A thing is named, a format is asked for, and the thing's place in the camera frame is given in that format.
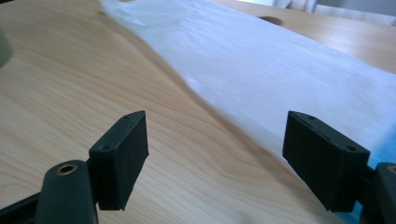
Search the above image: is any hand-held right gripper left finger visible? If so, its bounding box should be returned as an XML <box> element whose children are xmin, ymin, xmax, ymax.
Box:
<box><xmin>88</xmin><ymin>110</ymin><xmax>149</xmax><ymax>211</ymax></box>

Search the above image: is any grey trash bin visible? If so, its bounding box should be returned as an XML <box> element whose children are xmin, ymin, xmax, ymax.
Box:
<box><xmin>0</xmin><ymin>27</ymin><xmax>14</xmax><ymax>69</ymax></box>

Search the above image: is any translucent white blue-edged plastic bag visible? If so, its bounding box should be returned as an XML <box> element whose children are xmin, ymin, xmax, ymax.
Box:
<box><xmin>100</xmin><ymin>0</ymin><xmax>396</xmax><ymax>224</ymax></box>

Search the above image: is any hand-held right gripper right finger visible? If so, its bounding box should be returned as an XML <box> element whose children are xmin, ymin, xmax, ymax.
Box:
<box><xmin>282</xmin><ymin>110</ymin><xmax>372</xmax><ymax>214</ymax></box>

